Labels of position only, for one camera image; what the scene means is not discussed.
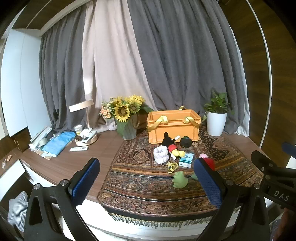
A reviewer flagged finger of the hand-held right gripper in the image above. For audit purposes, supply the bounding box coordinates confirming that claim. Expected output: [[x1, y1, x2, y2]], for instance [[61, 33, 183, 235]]
[[251, 151, 281, 180], [282, 142, 296, 160]]

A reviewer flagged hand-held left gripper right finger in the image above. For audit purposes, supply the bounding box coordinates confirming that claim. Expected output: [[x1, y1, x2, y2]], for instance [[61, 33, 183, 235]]
[[194, 158, 271, 241]]

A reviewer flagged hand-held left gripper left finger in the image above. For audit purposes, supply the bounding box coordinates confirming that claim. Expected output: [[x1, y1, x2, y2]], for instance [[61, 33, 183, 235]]
[[24, 158, 100, 241]]

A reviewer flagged yellow cartoon figure toy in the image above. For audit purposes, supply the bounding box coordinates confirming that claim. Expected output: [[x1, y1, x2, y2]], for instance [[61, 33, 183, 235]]
[[167, 162, 179, 174]]

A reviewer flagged orange plastic crate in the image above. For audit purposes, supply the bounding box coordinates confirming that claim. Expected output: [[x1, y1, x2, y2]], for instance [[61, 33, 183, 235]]
[[147, 105, 201, 144]]

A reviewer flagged red and pink plush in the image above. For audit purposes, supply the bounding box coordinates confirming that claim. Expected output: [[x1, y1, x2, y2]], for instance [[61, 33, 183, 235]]
[[199, 153, 215, 171]]

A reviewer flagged green frog toy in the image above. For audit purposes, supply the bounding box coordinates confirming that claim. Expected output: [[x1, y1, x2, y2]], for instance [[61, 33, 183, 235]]
[[173, 171, 187, 189]]

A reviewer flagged teal tissue packet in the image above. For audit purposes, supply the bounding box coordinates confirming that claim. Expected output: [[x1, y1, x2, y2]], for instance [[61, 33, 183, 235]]
[[179, 153, 195, 168]]

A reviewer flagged round wooden tray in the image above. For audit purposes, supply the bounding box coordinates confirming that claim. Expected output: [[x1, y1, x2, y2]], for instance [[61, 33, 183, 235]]
[[75, 128, 98, 147]]

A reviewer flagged blue cloth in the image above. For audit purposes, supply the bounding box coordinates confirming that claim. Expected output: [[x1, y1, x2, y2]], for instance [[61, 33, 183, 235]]
[[43, 132, 77, 156]]

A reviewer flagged white fluffy plush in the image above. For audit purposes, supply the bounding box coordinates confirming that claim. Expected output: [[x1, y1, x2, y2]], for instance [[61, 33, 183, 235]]
[[153, 146, 169, 165]]

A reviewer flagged black mouse plush toy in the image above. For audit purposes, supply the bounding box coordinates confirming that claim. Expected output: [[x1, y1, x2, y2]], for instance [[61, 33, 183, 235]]
[[161, 132, 186, 158]]

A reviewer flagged patterned table runner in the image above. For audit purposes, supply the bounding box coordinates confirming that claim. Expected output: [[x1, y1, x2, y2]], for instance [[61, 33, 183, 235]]
[[97, 126, 264, 230]]

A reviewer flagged green plant in white pot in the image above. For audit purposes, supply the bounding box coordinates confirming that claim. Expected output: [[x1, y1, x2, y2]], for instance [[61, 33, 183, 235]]
[[203, 90, 234, 137]]

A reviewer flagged long white box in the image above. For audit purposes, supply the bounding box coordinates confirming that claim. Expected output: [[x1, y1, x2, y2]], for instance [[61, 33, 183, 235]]
[[29, 126, 52, 149]]

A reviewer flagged striped cloth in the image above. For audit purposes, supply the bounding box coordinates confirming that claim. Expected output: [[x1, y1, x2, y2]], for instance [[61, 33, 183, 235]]
[[7, 191, 28, 232]]

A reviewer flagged sunflower bouquet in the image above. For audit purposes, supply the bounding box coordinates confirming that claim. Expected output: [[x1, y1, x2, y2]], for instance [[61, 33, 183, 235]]
[[109, 95, 154, 123]]

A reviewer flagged dark grey curtain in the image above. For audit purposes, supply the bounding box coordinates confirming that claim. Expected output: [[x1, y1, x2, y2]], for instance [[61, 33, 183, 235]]
[[127, 0, 251, 138], [39, 14, 96, 131]]

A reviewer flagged white cabinet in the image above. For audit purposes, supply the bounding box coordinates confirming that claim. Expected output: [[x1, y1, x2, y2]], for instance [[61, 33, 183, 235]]
[[0, 29, 52, 137]]

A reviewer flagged beige curtain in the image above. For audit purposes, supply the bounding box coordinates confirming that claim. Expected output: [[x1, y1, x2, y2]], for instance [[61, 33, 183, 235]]
[[84, 0, 159, 133]]

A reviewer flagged green vase with rope handle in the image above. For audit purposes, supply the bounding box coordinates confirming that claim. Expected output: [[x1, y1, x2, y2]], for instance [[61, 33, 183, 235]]
[[116, 113, 148, 140]]

